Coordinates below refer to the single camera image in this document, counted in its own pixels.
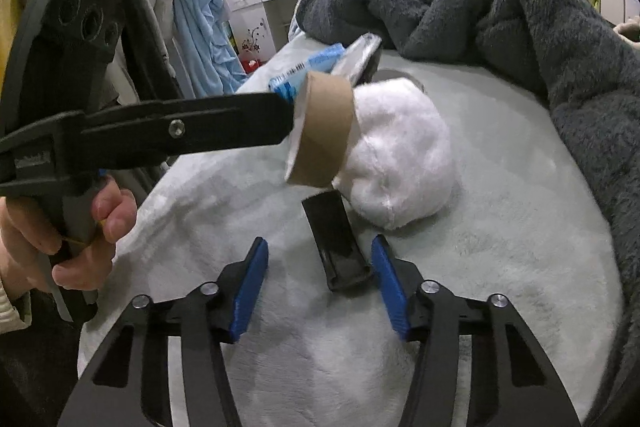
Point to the silver foil packet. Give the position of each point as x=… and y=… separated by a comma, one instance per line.
x=357, y=57

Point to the small red item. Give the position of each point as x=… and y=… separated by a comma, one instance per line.
x=250, y=67

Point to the black glossy case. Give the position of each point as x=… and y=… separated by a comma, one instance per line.
x=337, y=242

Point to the light blue hanging garment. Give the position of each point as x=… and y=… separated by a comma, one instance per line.
x=200, y=17

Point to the white dressing table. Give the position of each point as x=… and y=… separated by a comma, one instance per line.
x=270, y=2

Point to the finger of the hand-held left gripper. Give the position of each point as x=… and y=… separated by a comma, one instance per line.
x=225, y=122

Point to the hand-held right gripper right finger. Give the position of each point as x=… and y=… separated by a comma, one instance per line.
x=387, y=287

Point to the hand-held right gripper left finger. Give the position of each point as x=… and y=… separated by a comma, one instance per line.
x=250, y=287

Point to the person's left hand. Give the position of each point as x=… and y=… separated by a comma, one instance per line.
x=117, y=212

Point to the dark hanging clothes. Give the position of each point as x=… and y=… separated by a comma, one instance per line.
x=145, y=57

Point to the blue snack packet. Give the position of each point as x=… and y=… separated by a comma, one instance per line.
x=310, y=69

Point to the pale green bed sheet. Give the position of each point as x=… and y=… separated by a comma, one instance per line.
x=500, y=282

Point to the white plush toy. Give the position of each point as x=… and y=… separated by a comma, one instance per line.
x=400, y=157

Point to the dark grey fleece blanket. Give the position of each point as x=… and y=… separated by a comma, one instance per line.
x=525, y=22

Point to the brown cardboard tape roll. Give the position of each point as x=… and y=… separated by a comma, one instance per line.
x=327, y=127

